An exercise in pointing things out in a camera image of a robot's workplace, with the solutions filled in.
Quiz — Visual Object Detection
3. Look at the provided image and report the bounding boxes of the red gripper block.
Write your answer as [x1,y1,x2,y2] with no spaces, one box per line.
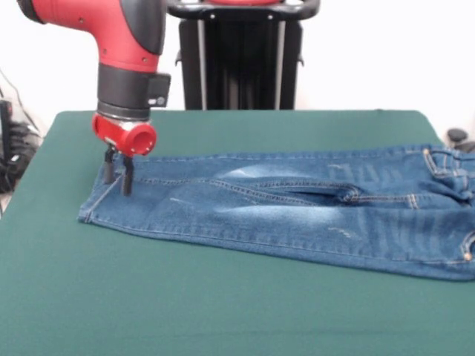
[91,113,158,197]

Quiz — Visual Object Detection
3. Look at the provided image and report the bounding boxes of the blue denim jeans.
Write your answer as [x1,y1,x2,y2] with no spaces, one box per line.
[76,143,475,282]

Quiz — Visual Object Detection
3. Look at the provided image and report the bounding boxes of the black electronics box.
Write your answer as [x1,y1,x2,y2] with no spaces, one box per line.
[0,99,14,161]

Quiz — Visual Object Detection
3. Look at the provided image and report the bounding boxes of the dark green table cloth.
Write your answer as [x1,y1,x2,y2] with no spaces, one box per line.
[0,109,475,356]

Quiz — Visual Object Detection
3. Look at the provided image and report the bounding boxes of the black chair base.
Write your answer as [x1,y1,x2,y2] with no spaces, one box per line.
[447,128,475,153]

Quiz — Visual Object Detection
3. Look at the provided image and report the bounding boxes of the black cable bundle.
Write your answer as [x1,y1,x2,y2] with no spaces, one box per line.
[0,120,41,194]

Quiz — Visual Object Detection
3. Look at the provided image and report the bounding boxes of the black robot pedestal stand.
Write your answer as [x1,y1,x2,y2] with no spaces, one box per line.
[165,0,322,111]

